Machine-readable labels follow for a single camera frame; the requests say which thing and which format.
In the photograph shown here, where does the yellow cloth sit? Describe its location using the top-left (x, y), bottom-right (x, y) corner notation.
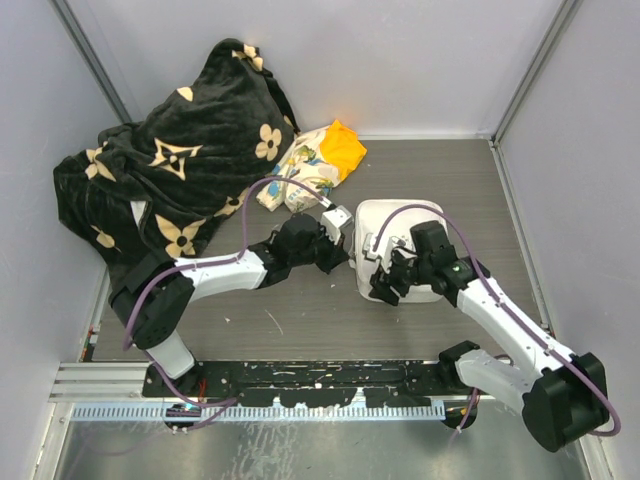
top-left (320, 120), bottom-right (367, 181)

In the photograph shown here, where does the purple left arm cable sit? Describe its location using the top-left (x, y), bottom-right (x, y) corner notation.
top-left (121, 177), bottom-right (334, 431)

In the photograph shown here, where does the white slotted cable duct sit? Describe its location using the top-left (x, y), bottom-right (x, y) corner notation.
top-left (70, 400), bottom-right (446, 423)

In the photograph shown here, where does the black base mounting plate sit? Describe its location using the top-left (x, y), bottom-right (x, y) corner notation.
top-left (174, 360), bottom-right (471, 408)

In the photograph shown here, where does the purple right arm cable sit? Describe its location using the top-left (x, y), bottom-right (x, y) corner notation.
top-left (373, 204), bottom-right (624, 446)

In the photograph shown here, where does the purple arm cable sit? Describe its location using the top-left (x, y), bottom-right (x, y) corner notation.
top-left (121, 177), bottom-right (334, 431)
top-left (373, 204), bottom-right (624, 446)

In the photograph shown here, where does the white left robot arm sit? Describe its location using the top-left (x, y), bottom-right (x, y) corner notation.
top-left (109, 207), bottom-right (352, 396)

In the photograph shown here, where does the grey medicine kit case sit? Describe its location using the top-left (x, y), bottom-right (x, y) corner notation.
top-left (349, 198), bottom-right (446, 305)

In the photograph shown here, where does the black floral fleece blanket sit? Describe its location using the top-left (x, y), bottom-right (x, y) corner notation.
top-left (53, 39), bottom-right (299, 283)

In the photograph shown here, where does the aluminium frame rail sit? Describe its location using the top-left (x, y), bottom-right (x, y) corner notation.
top-left (49, 362), bottom-right (149, 403)

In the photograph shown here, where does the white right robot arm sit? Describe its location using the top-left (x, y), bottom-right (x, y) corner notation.
top-left (363, 221), bottom-right (611, 452)

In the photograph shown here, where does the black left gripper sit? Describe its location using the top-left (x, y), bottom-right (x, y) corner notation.
top-left (289, 222), bottom-right (348, 274)

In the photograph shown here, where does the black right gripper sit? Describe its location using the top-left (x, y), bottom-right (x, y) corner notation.
top-left (368, 248), bottom-right (432, 306)

